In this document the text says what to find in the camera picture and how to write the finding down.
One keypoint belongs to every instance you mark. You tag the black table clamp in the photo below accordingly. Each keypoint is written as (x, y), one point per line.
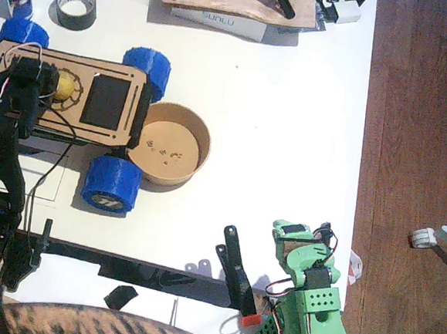
(43, 238)
(238, 276)

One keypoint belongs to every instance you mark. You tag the white power adapter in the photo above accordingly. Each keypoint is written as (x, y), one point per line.
(348, 12)

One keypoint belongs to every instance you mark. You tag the small black plastic piece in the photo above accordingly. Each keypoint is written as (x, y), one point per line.
(120, 297)

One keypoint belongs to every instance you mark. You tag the black flat bar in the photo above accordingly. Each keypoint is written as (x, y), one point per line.
(141, 273)

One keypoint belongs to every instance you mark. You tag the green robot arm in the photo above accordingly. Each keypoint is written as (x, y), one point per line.
(319, 329)

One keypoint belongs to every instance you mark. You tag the red white wrapper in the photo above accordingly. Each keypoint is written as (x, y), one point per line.
(356, 268)

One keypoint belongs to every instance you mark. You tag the brown paper bowl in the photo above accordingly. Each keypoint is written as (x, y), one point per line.
(171, 147)

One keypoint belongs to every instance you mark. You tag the yellow ball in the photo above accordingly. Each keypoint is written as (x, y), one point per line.
(66, 87)

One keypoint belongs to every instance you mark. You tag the blue rover wheel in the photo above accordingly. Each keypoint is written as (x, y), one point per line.
(25, 33)
(112, 181)
(150, 68)

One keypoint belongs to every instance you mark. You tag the white SUNLU box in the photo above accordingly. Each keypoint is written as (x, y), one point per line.
(238, 27)

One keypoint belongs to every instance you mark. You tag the white paper sheet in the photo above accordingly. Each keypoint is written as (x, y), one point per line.
(51, 188)

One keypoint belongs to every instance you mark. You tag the tiger striped fabric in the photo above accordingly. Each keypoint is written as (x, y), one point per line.
(79, 324)

